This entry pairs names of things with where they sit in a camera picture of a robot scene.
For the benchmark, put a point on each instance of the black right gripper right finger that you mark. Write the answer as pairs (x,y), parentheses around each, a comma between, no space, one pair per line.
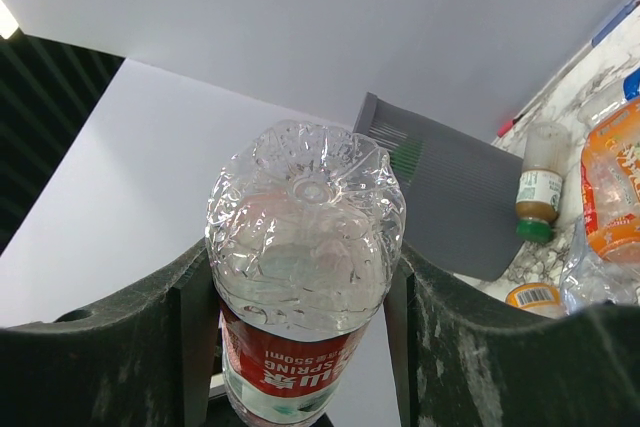
(463,358)

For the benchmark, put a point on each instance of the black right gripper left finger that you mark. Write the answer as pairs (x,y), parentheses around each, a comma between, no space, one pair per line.
(143,356)

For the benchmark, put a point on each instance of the red label water bottle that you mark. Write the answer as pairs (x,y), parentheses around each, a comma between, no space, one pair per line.
(303,231)

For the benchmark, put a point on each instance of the large orange juice bottle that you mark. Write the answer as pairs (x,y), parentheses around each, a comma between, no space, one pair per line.
(610,186)

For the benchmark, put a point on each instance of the green plastic bottle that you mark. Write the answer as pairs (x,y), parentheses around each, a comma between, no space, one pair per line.
(405,158)

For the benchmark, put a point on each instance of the grey mesh waste bin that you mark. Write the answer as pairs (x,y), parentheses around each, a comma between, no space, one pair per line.
(461,200)

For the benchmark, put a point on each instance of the small orange juice bottle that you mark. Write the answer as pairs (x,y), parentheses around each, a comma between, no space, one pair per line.
(537,298)

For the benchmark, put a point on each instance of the clear crushed bottle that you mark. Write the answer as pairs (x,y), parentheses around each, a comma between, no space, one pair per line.
(587,280)

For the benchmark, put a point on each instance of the brown bottle green cap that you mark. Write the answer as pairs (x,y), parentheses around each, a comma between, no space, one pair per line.
(541,181)

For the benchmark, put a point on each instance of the blue red pen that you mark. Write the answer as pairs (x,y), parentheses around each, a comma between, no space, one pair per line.
(605,30)

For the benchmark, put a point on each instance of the pepsi label clear bottle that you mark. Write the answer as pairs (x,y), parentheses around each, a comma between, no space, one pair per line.
(612,97)

